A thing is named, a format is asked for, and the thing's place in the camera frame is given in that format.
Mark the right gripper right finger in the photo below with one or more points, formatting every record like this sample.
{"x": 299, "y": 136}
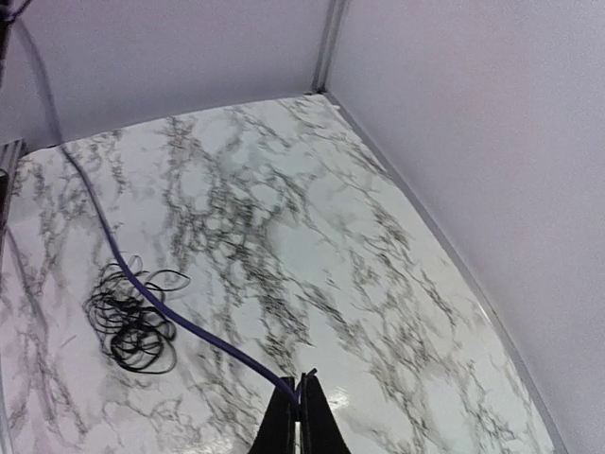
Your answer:
{"x": 319, "y": 430}

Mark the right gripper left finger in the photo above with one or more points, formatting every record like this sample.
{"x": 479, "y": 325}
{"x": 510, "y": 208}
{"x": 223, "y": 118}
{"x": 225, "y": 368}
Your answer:
{"x": 277, "y": 432}

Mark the left aluminium corner post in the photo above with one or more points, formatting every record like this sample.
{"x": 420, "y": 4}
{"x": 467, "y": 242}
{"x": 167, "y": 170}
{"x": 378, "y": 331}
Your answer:
{"x": 328, "y": 41}

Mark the aluminium front frame rail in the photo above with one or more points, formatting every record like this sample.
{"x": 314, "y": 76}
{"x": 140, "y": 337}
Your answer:
{"x": 10, "y": 153}

